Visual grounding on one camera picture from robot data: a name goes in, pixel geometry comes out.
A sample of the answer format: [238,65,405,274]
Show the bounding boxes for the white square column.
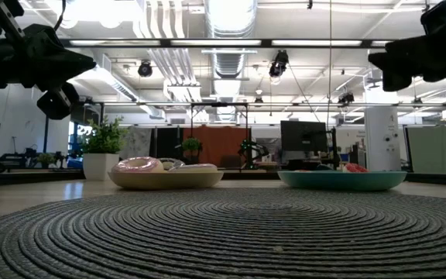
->
[364,106,402,172]

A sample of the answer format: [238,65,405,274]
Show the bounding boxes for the grey room partition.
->
[403,124,446,175]

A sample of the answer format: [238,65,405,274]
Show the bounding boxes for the small green desk plant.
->
[36,153,57,168]

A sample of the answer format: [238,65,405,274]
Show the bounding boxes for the green plant in white pot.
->
[80,115,129,181]

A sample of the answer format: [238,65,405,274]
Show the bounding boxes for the black computer monitor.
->
[280,119,328,162]

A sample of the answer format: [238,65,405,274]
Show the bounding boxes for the round teal plate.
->
[276,170,408,192]

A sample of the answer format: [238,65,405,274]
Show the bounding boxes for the small plant in dark pot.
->
[181,137,203,164]

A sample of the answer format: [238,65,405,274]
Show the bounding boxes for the round cream plate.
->
[108,170,225,191]

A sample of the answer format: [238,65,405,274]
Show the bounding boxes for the orange room partition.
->
[182,126,252,168]

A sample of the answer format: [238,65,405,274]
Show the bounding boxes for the round grey woven placemat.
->
[0,188,446,279]

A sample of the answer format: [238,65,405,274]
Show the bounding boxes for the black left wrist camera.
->
[36,81,81,120]

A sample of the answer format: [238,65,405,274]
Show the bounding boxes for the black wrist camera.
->
[420,0,446,36]
[36,81,81,120]

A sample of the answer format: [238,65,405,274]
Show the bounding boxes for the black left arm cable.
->
[52,0,67,32]

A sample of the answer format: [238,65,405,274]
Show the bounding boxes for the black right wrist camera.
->
[420,0,446,36]

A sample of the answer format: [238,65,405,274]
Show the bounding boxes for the black overhead frame bar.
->
[58,37,393,49]

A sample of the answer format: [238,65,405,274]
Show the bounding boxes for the silver ventilation duct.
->
[203,0,259,125]

